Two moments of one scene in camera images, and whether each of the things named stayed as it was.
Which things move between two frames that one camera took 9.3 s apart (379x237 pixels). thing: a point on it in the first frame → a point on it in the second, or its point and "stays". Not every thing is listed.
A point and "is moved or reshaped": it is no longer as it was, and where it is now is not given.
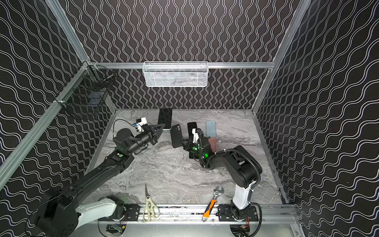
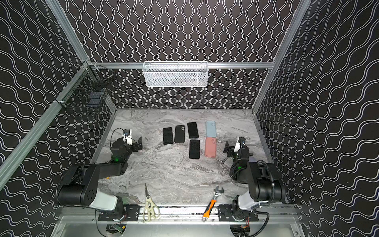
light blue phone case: x=210 y=128 stays
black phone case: x=176 y=136 is moved or reshaped
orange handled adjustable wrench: x=216 y=192 stays
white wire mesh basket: x=175 y=73 stays
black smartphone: x=165 y=117 → x=168 y=138
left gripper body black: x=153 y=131 → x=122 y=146
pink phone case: x=212 y=141 stays
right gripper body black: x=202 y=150 → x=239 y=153
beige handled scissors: x=151 y=208 stays
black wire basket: x=90 y=90 stays
